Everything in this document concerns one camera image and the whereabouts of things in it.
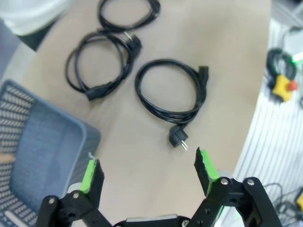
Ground grey plastic mesh basket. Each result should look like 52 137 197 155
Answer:
0 79 102 227

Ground yellow emergency stop button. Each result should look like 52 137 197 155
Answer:
272 75 299 102

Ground person's hand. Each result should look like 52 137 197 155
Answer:
0 153 15 164

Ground black cable with round plug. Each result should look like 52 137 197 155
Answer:
262 182 303 220

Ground black power cable round plug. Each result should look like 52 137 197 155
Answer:
134 58 211 152

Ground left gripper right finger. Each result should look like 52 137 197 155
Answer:
188 146 284 227

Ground black power cable angled plug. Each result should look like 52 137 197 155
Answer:
66 29 144 102

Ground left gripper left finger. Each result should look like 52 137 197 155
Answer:
35 158 112 227

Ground person in white shirt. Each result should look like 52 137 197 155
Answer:
0 0 74 52

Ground black coiled emergency stop cable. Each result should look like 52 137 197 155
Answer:
267 47 298 105

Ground aluminium profile table frame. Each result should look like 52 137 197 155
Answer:
233 18 303 227

